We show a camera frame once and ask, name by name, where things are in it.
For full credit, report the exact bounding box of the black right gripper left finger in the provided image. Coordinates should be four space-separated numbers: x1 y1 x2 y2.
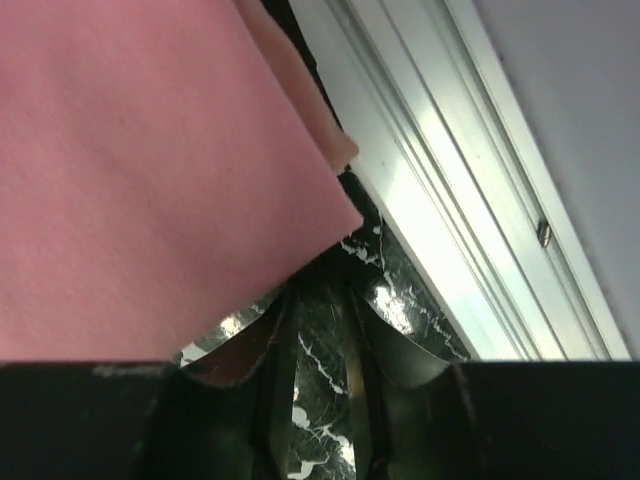
1 286 295 479

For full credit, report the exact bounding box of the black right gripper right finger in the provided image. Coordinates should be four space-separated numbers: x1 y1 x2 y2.
344 294 639 479

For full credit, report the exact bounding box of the folded dusty pink printed t-shirt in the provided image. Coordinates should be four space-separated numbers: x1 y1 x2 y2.
235 0 359 174

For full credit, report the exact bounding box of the right side aluminium rail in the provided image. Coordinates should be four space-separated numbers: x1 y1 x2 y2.
292 1 630 360

